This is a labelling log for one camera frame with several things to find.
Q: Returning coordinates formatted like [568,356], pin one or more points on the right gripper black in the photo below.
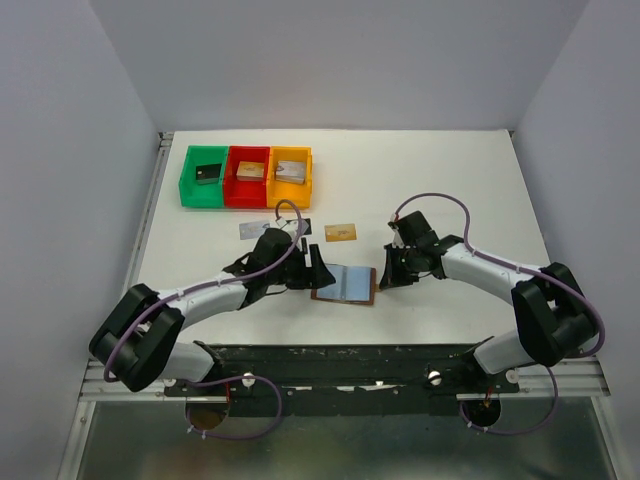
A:
[391,277]

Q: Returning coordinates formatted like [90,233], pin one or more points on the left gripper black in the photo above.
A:
[321,276]

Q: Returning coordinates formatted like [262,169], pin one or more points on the brown leather card holder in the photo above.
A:
[354,285]

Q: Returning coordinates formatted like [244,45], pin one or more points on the gold VIP card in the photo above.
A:
[340,232]

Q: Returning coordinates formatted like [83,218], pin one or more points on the black VIP card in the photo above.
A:
[302,227]

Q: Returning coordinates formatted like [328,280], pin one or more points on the silver VIP card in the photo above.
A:
[252,230]

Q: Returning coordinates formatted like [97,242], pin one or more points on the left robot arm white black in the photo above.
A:
[138,342]

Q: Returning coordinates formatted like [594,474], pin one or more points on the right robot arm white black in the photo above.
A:
[551,322]

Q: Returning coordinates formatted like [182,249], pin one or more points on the silver card stack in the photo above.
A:
[291,172]

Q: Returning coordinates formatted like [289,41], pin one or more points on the tan card stack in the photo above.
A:
[250,171]

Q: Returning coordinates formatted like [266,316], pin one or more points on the right white knob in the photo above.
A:
[434,377]

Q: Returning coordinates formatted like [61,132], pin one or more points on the white knob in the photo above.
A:
[248,381]
[434,377]

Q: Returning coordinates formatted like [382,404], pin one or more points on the orange plastic bin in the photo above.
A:
[300,195]

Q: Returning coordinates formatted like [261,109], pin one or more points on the left white knob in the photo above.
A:
[248,381]

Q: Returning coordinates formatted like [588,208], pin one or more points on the red plastic bin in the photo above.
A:
[244,185]

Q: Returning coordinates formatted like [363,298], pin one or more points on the green plastic bin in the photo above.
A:
[197,196]

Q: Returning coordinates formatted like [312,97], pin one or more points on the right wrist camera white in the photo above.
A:
[397,241]

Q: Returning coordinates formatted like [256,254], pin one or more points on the aluminium frame rail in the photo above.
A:
[359,177]

